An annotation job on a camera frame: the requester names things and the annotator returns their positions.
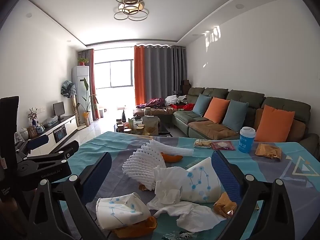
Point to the red snack packet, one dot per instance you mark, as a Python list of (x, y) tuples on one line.
[(222, 145)]

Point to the crushed blue dotted paper cup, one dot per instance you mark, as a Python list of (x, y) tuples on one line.
[(117, 210)]

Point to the small potted green plant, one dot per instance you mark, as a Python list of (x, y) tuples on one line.
[(82, 61)]

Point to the dark topped coffee table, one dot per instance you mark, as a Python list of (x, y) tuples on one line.
[(166, 130)]

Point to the white standing air conditioner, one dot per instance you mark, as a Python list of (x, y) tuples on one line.
[(80, 80)]

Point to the blue white porcelain jar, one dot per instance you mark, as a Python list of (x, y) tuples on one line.
[(40, 129)]

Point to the red cloth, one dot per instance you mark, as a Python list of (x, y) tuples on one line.
[(189, 107)]

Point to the orange and grey curtain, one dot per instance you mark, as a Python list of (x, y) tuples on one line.
[(91, 80), (160, 75)]

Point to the white clothes pile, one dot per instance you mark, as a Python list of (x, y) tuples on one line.
[(175, 99)]

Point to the brown box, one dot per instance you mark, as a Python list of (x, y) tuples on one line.
[(185, 87)]

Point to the dark bottle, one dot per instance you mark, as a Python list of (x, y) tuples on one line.
[(124, 117)]

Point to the picture frame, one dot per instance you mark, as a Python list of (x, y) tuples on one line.
[(32, 132)]

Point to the blue cup with white lid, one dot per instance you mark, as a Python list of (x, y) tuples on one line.
[(246, 142)]

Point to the group of jars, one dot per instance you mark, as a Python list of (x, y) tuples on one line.
[(125, 127)]

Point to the clear cracker packet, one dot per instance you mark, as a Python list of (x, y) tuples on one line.
[(202, 143)]

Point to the white tissue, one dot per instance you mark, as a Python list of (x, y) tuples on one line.
[(195, 217), (170, 195)]

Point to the tall leafy potted plant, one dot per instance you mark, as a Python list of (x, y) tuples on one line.
[(86, 85)]

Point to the orange cushion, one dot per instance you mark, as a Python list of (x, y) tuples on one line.
[(216, 110), (275, 123)]

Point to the beige snack bag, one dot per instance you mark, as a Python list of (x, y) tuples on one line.
[(150, 127)]

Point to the window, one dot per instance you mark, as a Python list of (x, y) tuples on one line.
[(117, 75)]

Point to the brown seat mat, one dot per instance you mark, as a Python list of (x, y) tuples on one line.
[(212, 127)]

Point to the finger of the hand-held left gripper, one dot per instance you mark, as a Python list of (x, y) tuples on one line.
[(67, 148), (37, 141)]

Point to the clear plastic bag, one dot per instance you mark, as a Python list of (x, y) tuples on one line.
[(51, 122)]

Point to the sealed golden snack packet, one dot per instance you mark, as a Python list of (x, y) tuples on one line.
[(267, 151)]

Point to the blue vase with flowers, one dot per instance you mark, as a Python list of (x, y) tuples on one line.
[(33, 122)]

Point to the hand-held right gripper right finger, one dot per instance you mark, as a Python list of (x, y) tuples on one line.
[(226, 177)]

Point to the brown sofa back cover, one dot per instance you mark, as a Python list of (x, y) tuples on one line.
[(298, 130)]

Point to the white lidded jar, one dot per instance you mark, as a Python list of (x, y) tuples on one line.
[(23, 133)]

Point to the black monitor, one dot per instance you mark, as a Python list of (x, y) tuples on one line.
[(58, 108)]

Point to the cloth covered standing fan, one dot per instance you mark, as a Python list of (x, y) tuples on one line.
[(67, 88)]

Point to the teal patterned tablecloth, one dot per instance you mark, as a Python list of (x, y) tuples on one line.
[(250, 161)]

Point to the white TV cabinet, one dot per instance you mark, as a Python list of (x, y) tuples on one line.
[(67, 126)]

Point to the blue cushion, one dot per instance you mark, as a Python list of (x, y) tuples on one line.
[(235, 115), (201, 105)]

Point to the green sofa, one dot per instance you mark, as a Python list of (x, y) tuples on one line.
[(247, 95)]

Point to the purple clothes pile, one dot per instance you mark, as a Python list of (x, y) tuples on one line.
[(152, 102)]

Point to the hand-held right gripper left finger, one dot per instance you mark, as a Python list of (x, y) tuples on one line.
[(97, 177)]

